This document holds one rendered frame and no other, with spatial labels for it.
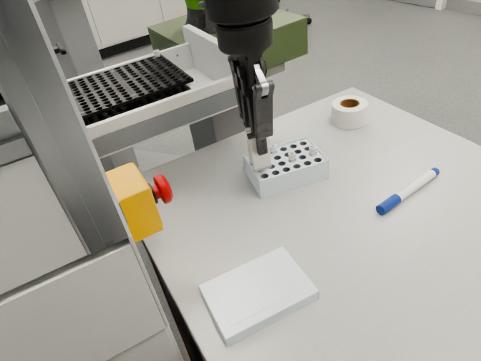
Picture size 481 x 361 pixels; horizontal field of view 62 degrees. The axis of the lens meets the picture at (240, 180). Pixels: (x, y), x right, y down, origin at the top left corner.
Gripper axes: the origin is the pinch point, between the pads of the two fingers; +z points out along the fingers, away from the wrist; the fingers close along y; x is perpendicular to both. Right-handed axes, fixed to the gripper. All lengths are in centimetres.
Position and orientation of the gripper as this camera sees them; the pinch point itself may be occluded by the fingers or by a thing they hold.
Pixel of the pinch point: (258, 147)
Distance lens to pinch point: 63.8
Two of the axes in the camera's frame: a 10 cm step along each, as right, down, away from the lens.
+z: 1.3, 7.8, 6.1
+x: -9.4, 2.9, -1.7
